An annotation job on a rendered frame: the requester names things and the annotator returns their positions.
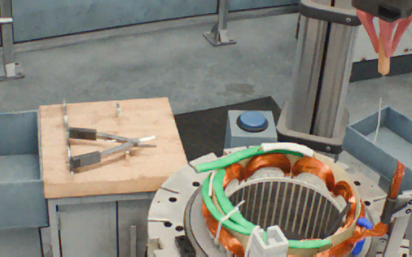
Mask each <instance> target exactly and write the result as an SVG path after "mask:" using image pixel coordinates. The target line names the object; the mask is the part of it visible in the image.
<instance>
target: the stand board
mask: <svg viewBox="0 0 412 257"><path fill-rule="evenodd" d="M117 103H119V104H120V106H121V114H122V124H118V120H117V116H116V104H117ZM39 108H40V123H41V138H42V167H43V182H44V194H45V198H58V197H61V198H67V197H77V196H86V195H96V194H124V193H134V192H144V191H155V190H159V189H161V186H162V185H163V184H164V182H165V181H166V180H167V179H168V178H169V177H170V176H172V175H173V174H174V173H175V172H176V171H177V170H179V169H180V167H183V166H185V165H186V164H188V162H187V159H186V154H185V151H184V149H183V146H182V143H181V140H180V137H179V135H178V130H177V126H176V124H175V120H174V118H173V113H172V110H171V107H170V104H169V99H168V98H141V99H127V101H113V102H85V103H70V104H66V108H67V116H68V128H69V127H73V128H83V129H97V130H98V132H100V133H106V134H111V135H116V136H121V137H128V138H139V137H149V136H154V137H155V138H152V139H149V140H146V141H142V143H144V144H153V145H156V147H133V148H130V149H129V163H126V162H125V154H124V151H122V153H119V154H117V155H113V156H111V157H108V158H106V159H102V160H101V163H97V164H93V165H90V166H86V167H83V168H76V169H75V168H73V181H71V179H70V172H69V170H68V155H67V147H66V138H65V130H64V106H63V104H57V105H43V107H39ZM69 139H70V138H69ZM121 144H122V143H118V142H105V141H104V140H101V139H97V141H89V140H79V139H70V146H71V154H72V156H75V155H81V154H85V153H89V152H92V151H96V150H99V151H100V152H101V151H104V150H108V149H110V148H112V147H115V146H119V145H121ZM188 165H189V164H188Z"/></svg>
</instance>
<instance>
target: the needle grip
mask: <svg viewBox="0 0 412 257"><path fill-rule="evenodd" d="M389 61H390V58H388V59H386V57H385V55H384V48H383V43H382V38H381V34H380V35H379V61H378V72H379V73H381V74H387V73H389V71H390V69H389Z"/></svg>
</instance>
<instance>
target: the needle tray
mask: <svg viewBox="0 0 412 257"><path fill-rule="evenodd" d="M378 122H379V128H378V132H377V136H376V139H375V135H376V131H377V127H378ZM374 140H375V143H374ZM341 149H343V150H345V151H346V152H348V153H349V154H351V155H352V156H353V157H354V158H356V159H358V160H359V161H361V162H362V163H364V164H365V165H366V166H367V167H368V168H370V169H372V170H373V171H375V172H377V173H378V174H379V175H380V178H379V183H378V187H379V188H380V189H381V190H382V191H383V192H384V193H385V194H386V195H388V191H389V187H390V185H391V182H392V177H393V175H394V171H396V172H395V174H397V163H398V160H400V163H403V167H404V166H406V168H405V170H404V173H405V174H404V175H403V182H402V184H401V189H400V193H401V192H402V191H410V190H411V189H412V119H411V118H409V117H408V116H406V115H404V114H402V113H400V112H399V111H398V110H397V109H395V108H393V107H391V106H389V105H388V104H387V105H385V106H384V107H381V108H380V118H379V109H378V110H376V111H373V112H371V113H369V114H368V115H365V116H363V117H362V118H360V119H358V120H355V121H353V122H352V123H351V124H348V125H346V127H345V131H344V138H343V142H342V146H341ZM408 239H409V256H412V209H411V212H410V217H409V219H408V222H407V225H406V228H405V240H408Z"/></svg>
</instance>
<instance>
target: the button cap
mask: <svg viewBox="0 0 412 257"><path fill-rule="evenodd" d="M239 122H240V123H241V125H244V126H246V127H248V129H261V127H263V126H264V125H265V117H264V116H263V115H262V114H261V113H259V112H256V111H247V112H244V113H242V114H241V115H240V117H239Z"/></svg>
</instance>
